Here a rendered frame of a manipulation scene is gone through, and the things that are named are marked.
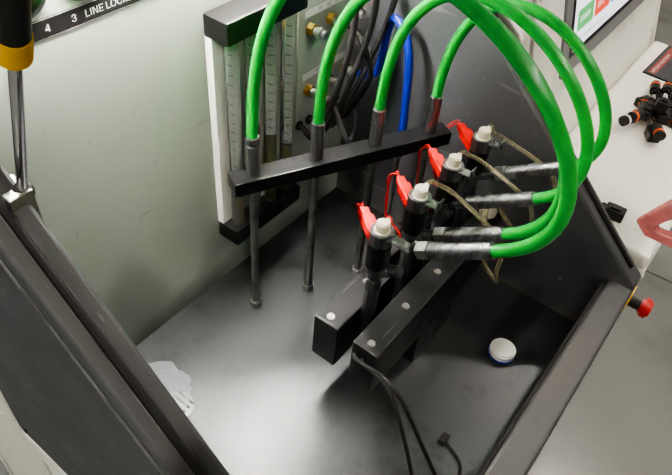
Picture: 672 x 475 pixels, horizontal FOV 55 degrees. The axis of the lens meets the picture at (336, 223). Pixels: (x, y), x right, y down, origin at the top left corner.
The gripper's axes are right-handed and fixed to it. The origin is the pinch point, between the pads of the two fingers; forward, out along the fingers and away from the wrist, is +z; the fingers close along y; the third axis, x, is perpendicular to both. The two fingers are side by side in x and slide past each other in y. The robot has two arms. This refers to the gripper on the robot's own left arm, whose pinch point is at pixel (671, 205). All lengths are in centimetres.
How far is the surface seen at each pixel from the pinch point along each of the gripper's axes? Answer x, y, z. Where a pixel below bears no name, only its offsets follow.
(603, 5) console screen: -5, -56, 49
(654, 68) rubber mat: 15, -78, 66
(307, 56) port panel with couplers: -25, -8, 54
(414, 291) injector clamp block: 8.6, 3.1, 43.2
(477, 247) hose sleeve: 1.0, 3.6, 20.9
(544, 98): -10.1, -1.2, 7.3
